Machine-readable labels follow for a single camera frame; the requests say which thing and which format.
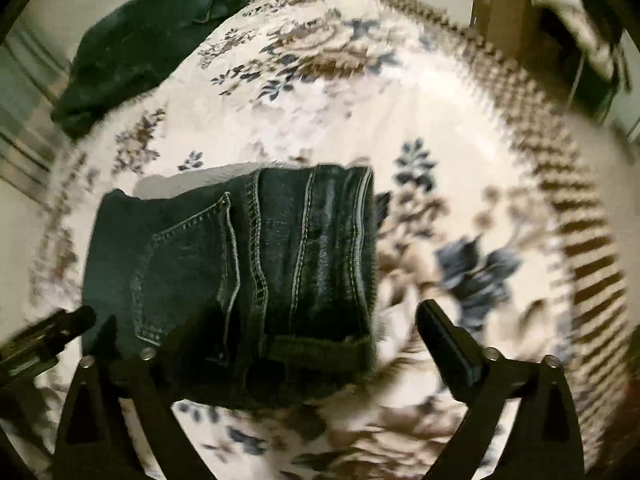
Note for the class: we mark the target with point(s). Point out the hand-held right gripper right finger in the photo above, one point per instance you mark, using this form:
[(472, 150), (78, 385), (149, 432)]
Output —
[(445, 345)]

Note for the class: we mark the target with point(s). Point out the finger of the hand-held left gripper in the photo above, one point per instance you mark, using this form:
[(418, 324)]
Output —
[(60, 327)]

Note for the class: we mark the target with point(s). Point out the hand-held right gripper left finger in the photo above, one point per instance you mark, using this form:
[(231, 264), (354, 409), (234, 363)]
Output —
[(135, 375)]

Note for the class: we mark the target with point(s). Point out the dark blue denim pants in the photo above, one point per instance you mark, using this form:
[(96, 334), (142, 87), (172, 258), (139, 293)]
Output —
[(280, 260)]

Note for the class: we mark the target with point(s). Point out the brown checkered bed sheet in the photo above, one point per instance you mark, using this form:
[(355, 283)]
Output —
[(585, 240)]

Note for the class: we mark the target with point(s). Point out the white floral blanket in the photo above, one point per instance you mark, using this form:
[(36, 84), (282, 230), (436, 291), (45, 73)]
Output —
[(450, 125)]

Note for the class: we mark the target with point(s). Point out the grey green curtain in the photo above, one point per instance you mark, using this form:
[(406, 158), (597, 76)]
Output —
[(27, 90)]

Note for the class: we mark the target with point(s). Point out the dark green plush blanket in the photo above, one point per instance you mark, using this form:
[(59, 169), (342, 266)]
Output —
[(140, 45)]

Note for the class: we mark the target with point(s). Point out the brown cardboard box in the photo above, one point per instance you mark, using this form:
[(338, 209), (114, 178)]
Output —
[(492, 5)]

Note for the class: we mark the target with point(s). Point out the white garment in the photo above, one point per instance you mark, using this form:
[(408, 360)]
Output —
[(575, 5)]

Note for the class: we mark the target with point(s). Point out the metal frame chair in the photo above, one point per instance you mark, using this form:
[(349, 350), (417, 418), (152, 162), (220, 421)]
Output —
[(577, 85)]

